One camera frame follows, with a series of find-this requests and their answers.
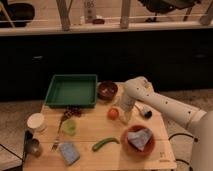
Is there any wooden table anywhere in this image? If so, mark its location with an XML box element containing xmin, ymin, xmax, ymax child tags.
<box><xmin>22</xmin><ymin>81</ymin><xmax>178</xmax><ymax>171</ymax></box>

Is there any dark brown bowl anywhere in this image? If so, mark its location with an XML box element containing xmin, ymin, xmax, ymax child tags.
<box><xmin>98</xmin><ymin>81</ymin><xmax>118</xmax><ymax>101</ymax></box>

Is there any white handled brush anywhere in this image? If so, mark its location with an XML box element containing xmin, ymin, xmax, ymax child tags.
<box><xmin>135</xmin><ymin>104</ymin><xmax>152</xmax><ymax>119</ymax></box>

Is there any green chili pepper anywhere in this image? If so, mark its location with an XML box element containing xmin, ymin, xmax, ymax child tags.
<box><xmin>92</xmin><ymin>137</ymin><xmax>120</xmax><ymax>152</ymax></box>

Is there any black cable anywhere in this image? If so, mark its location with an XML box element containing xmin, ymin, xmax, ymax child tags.
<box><xmin>167</xmin><ymin>132</ymin><xmax>198</xmax><ymax>171</ymax></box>

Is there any bunch of dark grapes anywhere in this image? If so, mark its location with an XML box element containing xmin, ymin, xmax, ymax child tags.
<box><xmin>64</xmin><ymin>107</ymin><xmax>82</xmax><ymax>118</ymax></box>

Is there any green plastic cup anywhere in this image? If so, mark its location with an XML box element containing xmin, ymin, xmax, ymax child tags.
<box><xmin>62</xmin><ymin>119</ymin><xmax>76</xmax><ymax>136</ymax></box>

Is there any orange red apple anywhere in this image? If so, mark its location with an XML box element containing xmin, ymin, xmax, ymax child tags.
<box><xmin>107</xmin><ymin>108</ymin><xmax>119</xmax><ymax>120</ymax></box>

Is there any silver metal cup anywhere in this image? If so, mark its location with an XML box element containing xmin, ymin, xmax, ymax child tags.
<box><xmin>25</xmin><ymin>139</ymin><xmax>43</xmax><ymax>157</ymax></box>

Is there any green plastic tray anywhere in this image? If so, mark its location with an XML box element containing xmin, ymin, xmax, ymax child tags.
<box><xmin>45</xmin><ymin>74</ymin><xmax>97</xmax><ymax>108</ymax></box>

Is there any white tape roll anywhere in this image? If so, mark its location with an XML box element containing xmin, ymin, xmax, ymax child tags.
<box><xmin>27</xmin><ymin>113</ymin><xmax>46</xmax><ymax>133</ymax></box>

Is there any grey folded cloth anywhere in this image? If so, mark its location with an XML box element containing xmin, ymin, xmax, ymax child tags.
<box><xmin>127</xmin><ymin>128</ymin><xmax>152</xmax><ymax>151</ymax></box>

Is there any black office chair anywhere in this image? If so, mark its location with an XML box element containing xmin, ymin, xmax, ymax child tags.
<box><xmin>138</xmin><ymin>0</ymin><xmax>201</xmax><ymax>23</ymax></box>

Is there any blue sponge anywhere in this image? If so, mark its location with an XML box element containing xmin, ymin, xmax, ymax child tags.
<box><xmin>59</xmin><ymin>142</ymin><xmax>80</xmax><ymax>165</ymax></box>

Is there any metal fork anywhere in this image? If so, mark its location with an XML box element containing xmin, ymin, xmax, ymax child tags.
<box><xmin>51</xmin><ymin>115</ymin><xmax>67</xmax><ymax>151</ymax></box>

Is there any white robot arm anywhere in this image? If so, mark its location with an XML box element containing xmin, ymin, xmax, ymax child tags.
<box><xmin>119</xmin><ymin>76</ymin><xmax>213</xmax><ymax>171</ymax></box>

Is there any orange clay bowl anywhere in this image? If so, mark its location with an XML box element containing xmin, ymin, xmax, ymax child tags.
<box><xmin>120</xmin><ymin>125</ymin><xmax>155</xmax><ymax>157</ymax></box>

